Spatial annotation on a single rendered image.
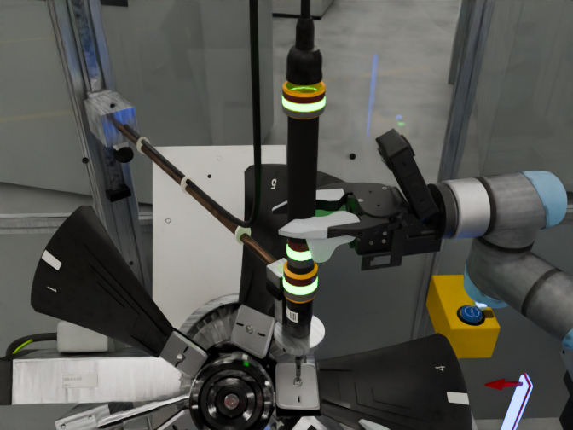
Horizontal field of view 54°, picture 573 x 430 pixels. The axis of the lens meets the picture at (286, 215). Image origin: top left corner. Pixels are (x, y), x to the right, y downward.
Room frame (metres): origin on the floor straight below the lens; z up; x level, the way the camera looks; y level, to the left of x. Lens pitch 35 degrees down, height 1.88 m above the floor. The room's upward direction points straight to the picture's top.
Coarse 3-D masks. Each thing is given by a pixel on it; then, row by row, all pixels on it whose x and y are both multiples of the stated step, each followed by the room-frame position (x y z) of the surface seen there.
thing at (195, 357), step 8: (176, 336) 0.56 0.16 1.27; (168, 344) 0.57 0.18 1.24; (176, 344) 0.56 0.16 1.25; (184, 344) 0.56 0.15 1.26; (192, 344) 0.55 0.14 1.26; (168, 352) 0.57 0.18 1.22; (176, 352) 0.57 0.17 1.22; (192, 352) 0.55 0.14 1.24; (200, 352) 0.54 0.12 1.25; (168, 360) 0.58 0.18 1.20; (176, 360) 0.57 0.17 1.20; (184, 360) 0.56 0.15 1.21; (192, 360) 0.56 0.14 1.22; (200, 360) 0.55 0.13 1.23; (176, 368) 0.57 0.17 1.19; (184, 368) 0.57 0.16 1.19; (192, 368) 0.56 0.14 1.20; (192, 376) 0.56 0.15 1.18
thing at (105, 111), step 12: (96, 96) 1.06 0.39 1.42; (108, 96) 1.06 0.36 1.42; (120, 96) 1.06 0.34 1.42; (96, 108) 1.01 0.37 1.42; (108, 108) 1.01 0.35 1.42; (120, 108) 1.01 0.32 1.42; (132, 108) 1.01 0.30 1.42; (96, 120) 1.00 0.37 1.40; (108, 120) 0.98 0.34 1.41; (120, 120) 1.00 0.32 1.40; (132, 120) 1.01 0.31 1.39; (96, 132) 1.01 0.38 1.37; (108, 132) 0.98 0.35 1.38; (120, 132) 0.99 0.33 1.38; (108, 144) 0.98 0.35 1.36
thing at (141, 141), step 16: (256, 0) 0.60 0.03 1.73; (304, 0) 0.53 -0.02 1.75; (256, 16) 0.60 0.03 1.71; (304, 16) 0.53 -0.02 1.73; (256, 32) 0.60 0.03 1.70; (256, 48) 0.60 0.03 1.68; (256, 64) 0.60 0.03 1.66; (256, 80) 0.60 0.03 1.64; (256, 96) 0.60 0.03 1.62; (256, 112) 0.60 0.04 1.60; (128, 128) 0.96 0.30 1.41; (256, 128) 0.60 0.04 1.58; (144, 144) 0.90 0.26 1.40; (256, 144) 0.60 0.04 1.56; (256, 160) 0.60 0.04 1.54; (256, 176) 0.60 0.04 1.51; (256, 192) 0.60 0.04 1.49; (256, 208) 0.61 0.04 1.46; (240, 224) 0.64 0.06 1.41
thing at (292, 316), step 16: (304, 32) 0.53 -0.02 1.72; (304, 48) 0.53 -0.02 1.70; (288, 64) 0.53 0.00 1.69; (304, 64) 0.52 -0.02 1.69; (320, 64) 0.53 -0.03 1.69; (288, 80) 0.53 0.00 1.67; (304, 80) 0.52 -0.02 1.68; (320, 80) 0.53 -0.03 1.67; (288, 304) 0.53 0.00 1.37; (304, 304) 0.52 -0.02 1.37; (288, 320) 0.53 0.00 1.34; (304, 320) 0.52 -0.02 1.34; (304, 336) 0.52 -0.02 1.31
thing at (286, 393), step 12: (276, 372) 0.56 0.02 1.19; (288, 372) 0.56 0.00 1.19; (312, 372) 0.56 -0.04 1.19; (276, 384) 0.53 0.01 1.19; (288, 384) 0.53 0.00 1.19; (312, 384) 0.54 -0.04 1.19; (276, 396) 0.51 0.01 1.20; (288, 396) 0.51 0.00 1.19; (300, 396) 0.51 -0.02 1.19; (312, 396) 0.51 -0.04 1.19; (288, 408) 0.49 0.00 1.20; (300, 408) 0.49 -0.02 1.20; (312, 408) 0.49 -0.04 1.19
